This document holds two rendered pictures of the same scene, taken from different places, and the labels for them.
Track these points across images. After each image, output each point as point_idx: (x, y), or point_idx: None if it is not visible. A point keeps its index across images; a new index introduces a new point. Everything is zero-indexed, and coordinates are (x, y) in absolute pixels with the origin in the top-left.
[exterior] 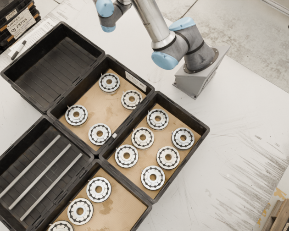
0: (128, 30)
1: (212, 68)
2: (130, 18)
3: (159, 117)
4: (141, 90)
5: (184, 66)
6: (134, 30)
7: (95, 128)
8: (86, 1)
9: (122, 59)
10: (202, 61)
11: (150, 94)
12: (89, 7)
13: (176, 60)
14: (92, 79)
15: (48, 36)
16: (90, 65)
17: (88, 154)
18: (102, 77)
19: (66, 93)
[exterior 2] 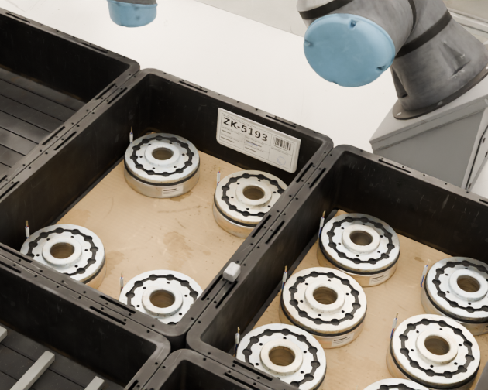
0: (176, 65)
1: None
2: (177, 37)
3: (362, 237)
4: (276, 174)
5: (397, 111)
6: (195, 66)
7: (140, 286)
8: (25, 6)
9: None
10: (457, 68)
11: (323, 154)
12: (36, 20)
13: (390, 39)
14: (103, 150)
15: None
16: (96, 97)
17: (147, 339)
18: (134, 145)
19: (25, 172)
